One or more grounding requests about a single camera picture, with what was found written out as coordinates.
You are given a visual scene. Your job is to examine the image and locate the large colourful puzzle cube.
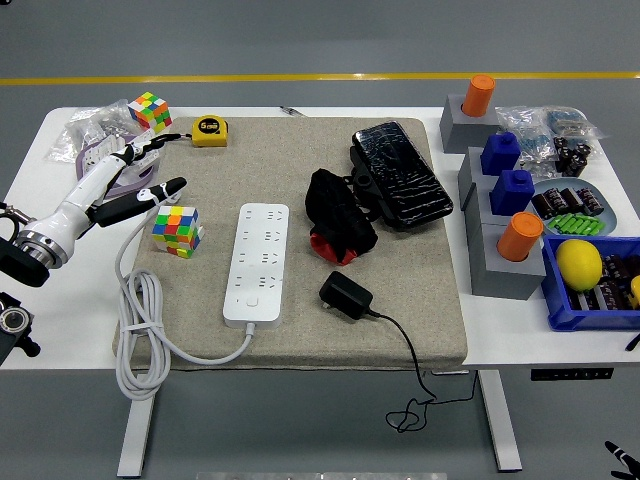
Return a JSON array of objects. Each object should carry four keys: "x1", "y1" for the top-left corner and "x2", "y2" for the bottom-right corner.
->
[{"x1": 152, "y1": 204, "x2": 205, "y2": 260}]

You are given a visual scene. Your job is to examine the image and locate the white power strip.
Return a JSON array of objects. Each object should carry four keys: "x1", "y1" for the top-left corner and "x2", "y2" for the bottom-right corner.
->
[{"x1": 222, "y1": 202, "x2": 291, "y2": 331}]

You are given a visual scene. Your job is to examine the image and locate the thin black adapter cord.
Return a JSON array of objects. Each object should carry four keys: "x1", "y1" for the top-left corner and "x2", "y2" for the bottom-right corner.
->
[{"x1": 368, "y1": 309, "x2": 480, "y2": 434}]

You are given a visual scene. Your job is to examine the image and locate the yellow tape measure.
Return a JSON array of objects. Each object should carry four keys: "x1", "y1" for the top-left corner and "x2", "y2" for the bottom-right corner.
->
[{"x1": 159, "y1": 115, "x2": 230, "y2": 149}]

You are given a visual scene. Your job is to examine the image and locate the light blue plate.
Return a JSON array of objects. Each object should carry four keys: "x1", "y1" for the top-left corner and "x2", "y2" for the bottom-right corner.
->
[{"x1": 530, "y1": 178, "x2": 618, "y2": 237}]

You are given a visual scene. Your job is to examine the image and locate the plastic bag with dark parts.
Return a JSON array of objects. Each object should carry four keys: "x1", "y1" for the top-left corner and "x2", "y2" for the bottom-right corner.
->
[{"x1": 542, "y1": 105, "x2": 609, "y2": 142}]

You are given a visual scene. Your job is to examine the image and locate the black wrapped flat case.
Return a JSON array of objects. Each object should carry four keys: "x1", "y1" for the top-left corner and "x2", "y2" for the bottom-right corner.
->
[{"x1": 352, "y1": 120, "x2": 455, "y2": 231}]

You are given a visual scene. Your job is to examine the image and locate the black cloth with red lining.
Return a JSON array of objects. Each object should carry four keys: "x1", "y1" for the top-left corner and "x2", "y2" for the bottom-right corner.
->
[{"x1": 304, "y1": 168, "x2": 380, "y2": 266}]

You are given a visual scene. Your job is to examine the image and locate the dark capacitor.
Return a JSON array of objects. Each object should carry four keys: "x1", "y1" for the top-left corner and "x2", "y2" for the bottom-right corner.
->
[
  {"x1": 555, "y1": 187, "x2": 585, "y2": 214},
  {"x1": 594, "y1": 281, "x2": 632, "y2": 312},
  {"x1": 531, "y1": 192, "x2": 557, "y2": 220},
  {"x1": 577, "y1": 187, "x2": 606, "y2": 217},
  {"x1": 602, "y1": 254, "x2": 640, "y2": 282},
  {"x1": 569, "y1": 289, "x2": 599, "y2": 314}
]

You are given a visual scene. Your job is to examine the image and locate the small white socket panel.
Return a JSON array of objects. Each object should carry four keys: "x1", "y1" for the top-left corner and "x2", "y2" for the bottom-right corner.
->
[{"x1": 130, "y1": 145, "x2": 161, "y2": 170}]

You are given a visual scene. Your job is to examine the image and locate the clear plastic bags with parts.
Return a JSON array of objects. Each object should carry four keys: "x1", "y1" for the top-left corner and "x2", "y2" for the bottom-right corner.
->
[{"x1": 44, "y1": 99, "x2": 151, "y2": 164}]

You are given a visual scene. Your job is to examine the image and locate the white power strip cable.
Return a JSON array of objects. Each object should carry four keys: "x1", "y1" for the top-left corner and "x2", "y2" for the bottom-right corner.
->
[{"x1": 114, "y1": 192, "x2": 255, "y2": 402}]

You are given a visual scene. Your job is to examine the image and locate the black power adapter plug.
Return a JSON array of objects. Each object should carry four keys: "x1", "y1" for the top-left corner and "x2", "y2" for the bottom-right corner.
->
[{"x1": 318, "y1": 270, "x2": 375, "y2": 321}]

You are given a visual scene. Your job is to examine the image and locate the black plastic bracket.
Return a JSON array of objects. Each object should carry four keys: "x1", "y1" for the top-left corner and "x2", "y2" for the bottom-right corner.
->
[{"x1": 344, "y1": 147, "x2": 389, "y2": 221}]

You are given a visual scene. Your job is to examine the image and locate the blue plastic bin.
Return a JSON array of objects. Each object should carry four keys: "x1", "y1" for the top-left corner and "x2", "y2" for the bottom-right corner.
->
[{"x1": 541, "y1": 234, "x2": 640, "y2": 332}]

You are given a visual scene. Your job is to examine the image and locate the grey-brown fabric mat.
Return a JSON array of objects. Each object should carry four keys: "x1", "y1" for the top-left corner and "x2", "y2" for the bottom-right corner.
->
[{"x1": 113, "y1": 117, "x2": 470, "y2": 374}]

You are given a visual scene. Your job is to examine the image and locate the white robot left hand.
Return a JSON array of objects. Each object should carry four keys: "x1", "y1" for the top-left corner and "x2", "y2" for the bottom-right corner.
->
[{"x1": 47, "y1": 135, "x2": 189, "y2": 242}]

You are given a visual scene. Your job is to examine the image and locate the white table leg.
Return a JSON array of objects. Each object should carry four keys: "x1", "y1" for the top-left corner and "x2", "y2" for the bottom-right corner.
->
[
  {"x1": 116, "y1": 372, "x2": 161, "y2": 479},
  {"x1": 477, "y1": 370, "x2": 524, "y2": 472}
]

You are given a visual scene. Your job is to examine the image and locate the large white socket panel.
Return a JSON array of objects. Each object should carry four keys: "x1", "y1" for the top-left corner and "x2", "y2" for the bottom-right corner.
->
[{"x1": 82, "y1": 141, "x2": 117, "y2": 172}]

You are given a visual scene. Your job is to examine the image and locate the large grey block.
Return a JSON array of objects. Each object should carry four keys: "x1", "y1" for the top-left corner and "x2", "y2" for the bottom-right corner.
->
[{"x1": 469, "y1": 222, "x2": 547, "y2": 301}]

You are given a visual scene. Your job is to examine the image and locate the grey block with square hole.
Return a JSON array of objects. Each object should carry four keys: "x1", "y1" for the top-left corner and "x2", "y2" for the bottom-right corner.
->
[
  {"x1": 462, "y1": 182, "x2": 504, "y2": 227},
  {"x1": 457, "y1": 147, "x2": 501, "y2": 201}
]

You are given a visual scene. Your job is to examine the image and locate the plastic bag with blue parts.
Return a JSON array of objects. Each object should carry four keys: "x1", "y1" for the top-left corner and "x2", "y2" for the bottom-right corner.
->
[{"x1": 494, "y1": 105, "x2": 554, "y2": 169}]

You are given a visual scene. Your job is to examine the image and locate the yellow lemon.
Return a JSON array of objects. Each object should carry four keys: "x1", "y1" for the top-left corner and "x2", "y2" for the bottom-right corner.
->
[{"x1": 555, "y1": 239, "x2": 604, "y2": 293}]

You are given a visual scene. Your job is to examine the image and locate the small colourful puzzle cube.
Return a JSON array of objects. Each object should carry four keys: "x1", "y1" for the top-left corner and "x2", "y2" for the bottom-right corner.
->
[{"x1": 127, "y1": 91, "x2": 173, "y2": 134}]

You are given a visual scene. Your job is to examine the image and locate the black desk control panel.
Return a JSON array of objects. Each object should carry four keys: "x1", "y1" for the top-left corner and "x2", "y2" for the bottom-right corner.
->
[{"x1": 530, "y1": 368, "x2": 615, "y2": 382}]

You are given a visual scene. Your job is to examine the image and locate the grey block with round hole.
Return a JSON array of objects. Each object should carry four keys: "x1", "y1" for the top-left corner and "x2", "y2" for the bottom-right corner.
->
[{"x1": 439, "y1": 93, "x2": 501, "y2": 155}]

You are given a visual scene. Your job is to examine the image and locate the green batteries pile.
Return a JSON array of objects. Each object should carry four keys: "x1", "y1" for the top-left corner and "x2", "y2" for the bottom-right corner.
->
[{"x1": 547, "y1": 212, "x2": 607, "y2": 236}]

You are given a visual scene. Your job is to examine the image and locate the blue square peg block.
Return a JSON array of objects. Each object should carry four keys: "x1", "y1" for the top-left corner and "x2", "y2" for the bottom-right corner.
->
[
  {"x1": 489, "y1": 169, "x2": 536, "y2": 217},
  {"x1": 480, "y1": 131, "x2": 523, "y2": 177}
]

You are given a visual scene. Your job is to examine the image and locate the orange cylinder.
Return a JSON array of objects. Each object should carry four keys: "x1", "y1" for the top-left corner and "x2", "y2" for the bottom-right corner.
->
[
  {"x1": 461, "y1": 74, "x2": 497, "y2": 118},
  {"x1": 496, "y1": 211, "x2": 545, "y2": 263}
]

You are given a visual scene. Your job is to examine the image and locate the black-white robot right hand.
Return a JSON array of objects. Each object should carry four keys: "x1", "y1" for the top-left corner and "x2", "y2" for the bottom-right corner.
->
[{"x1": 603, "y1": 439, "x2": 640, "y2": 480}]

